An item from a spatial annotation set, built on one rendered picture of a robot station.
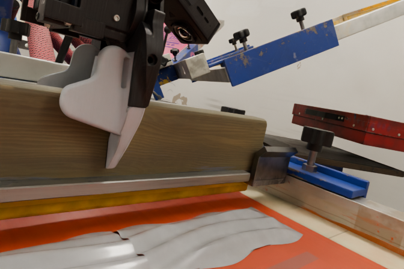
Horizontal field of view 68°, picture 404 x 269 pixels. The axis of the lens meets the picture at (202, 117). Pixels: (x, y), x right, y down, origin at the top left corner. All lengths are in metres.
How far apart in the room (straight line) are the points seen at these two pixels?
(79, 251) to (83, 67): 0.15
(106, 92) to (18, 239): 0.12
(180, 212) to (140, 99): 0.14
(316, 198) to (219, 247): 0.19
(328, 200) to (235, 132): 0.15
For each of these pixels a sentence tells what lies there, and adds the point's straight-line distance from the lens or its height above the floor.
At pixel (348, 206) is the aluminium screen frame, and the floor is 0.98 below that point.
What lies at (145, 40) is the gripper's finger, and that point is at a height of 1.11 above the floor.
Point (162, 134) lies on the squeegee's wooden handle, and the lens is 0.28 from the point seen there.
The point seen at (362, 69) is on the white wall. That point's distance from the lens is 2.31.
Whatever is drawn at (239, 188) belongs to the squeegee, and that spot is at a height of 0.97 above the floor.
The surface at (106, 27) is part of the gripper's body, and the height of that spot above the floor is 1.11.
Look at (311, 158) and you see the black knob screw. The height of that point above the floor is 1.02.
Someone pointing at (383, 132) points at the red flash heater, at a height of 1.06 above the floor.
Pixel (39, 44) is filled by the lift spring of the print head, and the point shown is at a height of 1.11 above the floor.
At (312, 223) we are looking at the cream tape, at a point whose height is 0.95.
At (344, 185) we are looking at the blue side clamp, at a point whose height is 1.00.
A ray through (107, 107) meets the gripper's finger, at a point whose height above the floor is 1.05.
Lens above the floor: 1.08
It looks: 5 degrees down
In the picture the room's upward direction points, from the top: 12 degrees clockwise
